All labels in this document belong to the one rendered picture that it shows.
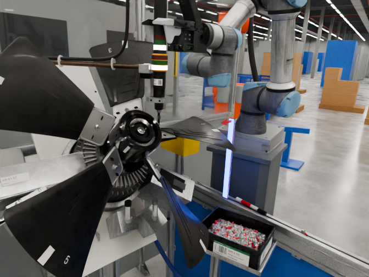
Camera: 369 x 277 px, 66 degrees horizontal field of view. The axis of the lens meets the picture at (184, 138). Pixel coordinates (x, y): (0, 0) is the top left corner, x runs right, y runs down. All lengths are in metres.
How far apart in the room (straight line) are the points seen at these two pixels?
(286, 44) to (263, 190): 0.62
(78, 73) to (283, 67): 0.78
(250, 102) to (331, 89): 8.55
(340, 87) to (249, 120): 8.53
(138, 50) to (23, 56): 0.34
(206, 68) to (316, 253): 0.69
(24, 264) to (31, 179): 0.94
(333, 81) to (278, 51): 8.64
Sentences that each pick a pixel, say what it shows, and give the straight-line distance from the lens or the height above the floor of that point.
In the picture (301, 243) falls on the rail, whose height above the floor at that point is 0.83.
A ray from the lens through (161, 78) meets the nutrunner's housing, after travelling 0.79.
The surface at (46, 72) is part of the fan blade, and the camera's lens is 0.75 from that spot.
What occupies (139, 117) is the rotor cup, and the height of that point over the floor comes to 1.25.
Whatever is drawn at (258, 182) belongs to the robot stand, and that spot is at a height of 0.88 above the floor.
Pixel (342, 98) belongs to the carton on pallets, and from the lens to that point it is 9.81.
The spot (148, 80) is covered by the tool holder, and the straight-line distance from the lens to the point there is 0.80.
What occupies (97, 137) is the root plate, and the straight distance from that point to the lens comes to 0.77.
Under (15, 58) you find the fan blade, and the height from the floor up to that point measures 1.39.
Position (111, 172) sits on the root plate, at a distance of 0.73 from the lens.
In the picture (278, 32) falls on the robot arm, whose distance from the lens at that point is 1.19.
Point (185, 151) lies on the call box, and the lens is 1.25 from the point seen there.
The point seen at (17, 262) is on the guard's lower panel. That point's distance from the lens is 1.67.
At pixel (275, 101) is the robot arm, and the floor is 1.24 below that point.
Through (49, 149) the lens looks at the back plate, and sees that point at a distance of 0.95.
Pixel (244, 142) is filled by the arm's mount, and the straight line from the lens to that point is 1.33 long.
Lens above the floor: 1.41
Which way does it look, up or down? 16 degrees down
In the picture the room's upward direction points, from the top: 2 degrees clockwise
